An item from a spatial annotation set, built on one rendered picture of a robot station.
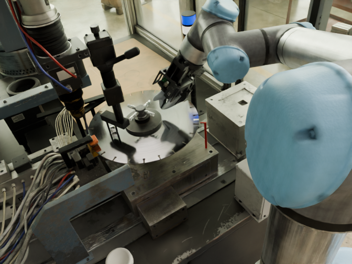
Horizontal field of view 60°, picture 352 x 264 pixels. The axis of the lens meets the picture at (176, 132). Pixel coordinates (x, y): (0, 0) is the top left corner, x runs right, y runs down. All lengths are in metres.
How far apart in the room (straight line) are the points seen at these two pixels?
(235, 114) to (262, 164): 0.71
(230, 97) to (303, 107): 0.83
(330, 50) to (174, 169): 0.56
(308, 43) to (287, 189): 0.34
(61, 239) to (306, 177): 0.66
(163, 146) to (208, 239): 0.28
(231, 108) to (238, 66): 0.42
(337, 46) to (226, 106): 0.59
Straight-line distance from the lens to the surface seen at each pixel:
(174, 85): 0.76
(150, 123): 0.88
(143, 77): 1.49
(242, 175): 0.84
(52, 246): 0.82
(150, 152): 0.81
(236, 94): 1.08
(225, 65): 0.60
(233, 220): 0.91
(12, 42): 0.83
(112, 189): 0.75
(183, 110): 0.93
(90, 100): 1.09
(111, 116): 0.85
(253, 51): 0.63
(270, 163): 0.27
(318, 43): 0.53
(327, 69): 0.27
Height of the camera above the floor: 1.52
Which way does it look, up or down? 42 degrees down
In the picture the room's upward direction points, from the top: 7 degrees counter-clockwise
